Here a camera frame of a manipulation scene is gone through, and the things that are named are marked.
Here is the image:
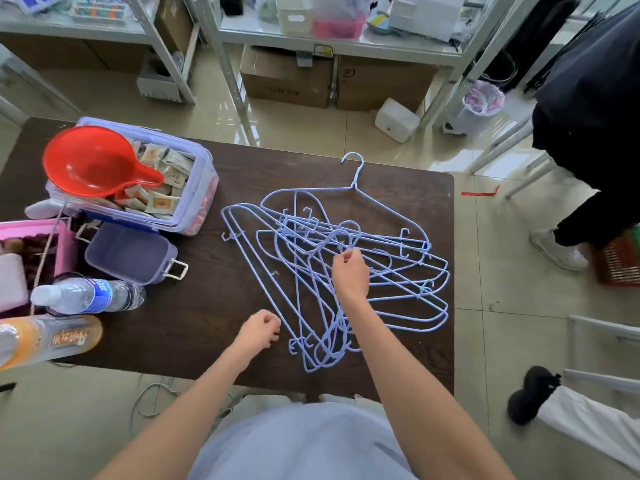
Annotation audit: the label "person's right hand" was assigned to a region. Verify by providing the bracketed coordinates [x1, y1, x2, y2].
[331, 248, 371, 305]

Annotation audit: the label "person's left hand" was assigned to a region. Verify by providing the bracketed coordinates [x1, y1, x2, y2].
[234, 310, 282, 354]

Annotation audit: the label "blue wire clothes hanger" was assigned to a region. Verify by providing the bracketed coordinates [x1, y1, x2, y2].
[257, 221, 363, 373]

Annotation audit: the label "person's right forearm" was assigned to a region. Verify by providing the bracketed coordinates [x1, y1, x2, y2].
[344, 295, 516, 480]

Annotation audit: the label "person's left forearm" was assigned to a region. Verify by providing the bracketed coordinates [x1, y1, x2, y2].
[94, 340, 257, 480]

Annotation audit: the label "pile of blue hangers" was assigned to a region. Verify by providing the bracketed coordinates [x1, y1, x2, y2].
[221, 152, 451, 374]

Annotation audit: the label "person's light blue shirt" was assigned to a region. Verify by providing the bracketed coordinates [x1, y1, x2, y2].
[187, 402, 418, 480]

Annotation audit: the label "white plastic canister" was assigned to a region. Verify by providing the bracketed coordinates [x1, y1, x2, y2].
[375, 98, 421, 144]

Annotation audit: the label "lavender plastic storage box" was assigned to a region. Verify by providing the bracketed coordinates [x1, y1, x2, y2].
[46, 117, 220, 237]

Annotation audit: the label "small lavender lidded container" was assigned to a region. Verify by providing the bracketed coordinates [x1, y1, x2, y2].
[84, 222, 190, 286]

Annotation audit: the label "clear water bottle blue label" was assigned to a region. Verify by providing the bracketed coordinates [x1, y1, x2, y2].
[30, 278, 147, 316]

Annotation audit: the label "heap of small snack packets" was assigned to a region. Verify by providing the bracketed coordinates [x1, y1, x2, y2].
[97, 137, 197, 220]

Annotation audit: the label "waste bin with pink bag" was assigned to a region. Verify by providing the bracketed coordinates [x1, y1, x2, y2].
[442, 80, 506, 137]

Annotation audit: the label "white metal shelf rack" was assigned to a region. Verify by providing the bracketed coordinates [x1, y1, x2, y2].
[197, 0, 531, 146]

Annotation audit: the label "orange drink bottle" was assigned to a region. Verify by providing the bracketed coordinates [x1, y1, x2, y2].
[0, 315, 104, 371]

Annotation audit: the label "pink plastic box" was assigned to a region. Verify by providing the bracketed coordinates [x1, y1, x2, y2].
[0, 219, 82, 316]

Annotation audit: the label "pink tub with clear bag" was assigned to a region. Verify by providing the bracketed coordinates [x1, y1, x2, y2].
[312, 0, 374, 40]

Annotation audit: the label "red plastic scoop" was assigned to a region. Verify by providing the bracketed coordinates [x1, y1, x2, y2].
[42, 126, 166, 198]

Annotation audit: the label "white plastic bin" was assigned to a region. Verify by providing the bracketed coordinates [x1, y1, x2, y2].
[276, 0, 315, 34]

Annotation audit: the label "white appliance box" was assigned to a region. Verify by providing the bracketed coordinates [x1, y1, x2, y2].
[389, 0, 469, 43]

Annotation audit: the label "heap of brown dried fruits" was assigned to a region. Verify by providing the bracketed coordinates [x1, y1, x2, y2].
[0, 234, 57, 290]

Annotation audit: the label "white open cardboard box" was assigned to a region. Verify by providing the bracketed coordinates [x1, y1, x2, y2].
[136, 50, 184, 102]

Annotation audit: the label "white foam block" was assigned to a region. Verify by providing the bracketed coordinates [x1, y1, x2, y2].
[0, 255, 30, 313]

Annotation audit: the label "red plastic basket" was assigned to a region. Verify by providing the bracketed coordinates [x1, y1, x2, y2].
[592, 227, 640, 288]

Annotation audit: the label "black hanging clothes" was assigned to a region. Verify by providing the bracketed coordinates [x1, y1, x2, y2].
[480, 0, 582, 91]

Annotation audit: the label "tall brown cardboard box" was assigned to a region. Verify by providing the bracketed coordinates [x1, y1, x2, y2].
[154, 0, 194, 56]

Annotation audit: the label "grey metal shelf rack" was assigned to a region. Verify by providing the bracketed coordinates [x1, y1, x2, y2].
[0, 0, 201, 105]

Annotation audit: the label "colourful toy tray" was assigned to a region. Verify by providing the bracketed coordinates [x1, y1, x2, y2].
[70, 0, 129, 23]

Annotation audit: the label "white floor cable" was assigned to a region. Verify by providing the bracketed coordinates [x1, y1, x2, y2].
[129, 374, 182, 421]

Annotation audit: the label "white metal chair frame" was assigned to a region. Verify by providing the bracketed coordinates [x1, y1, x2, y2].
[467, 114, 559, 200]

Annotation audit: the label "beige cord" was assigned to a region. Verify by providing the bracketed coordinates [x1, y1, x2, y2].
[29, 205, 69, 316]

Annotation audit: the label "white plastic handle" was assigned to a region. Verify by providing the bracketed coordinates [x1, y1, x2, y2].
[25, 197, 68, 220]

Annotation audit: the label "grey metal frame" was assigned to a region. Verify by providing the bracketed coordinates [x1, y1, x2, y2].
[562, 315, 640, 396]

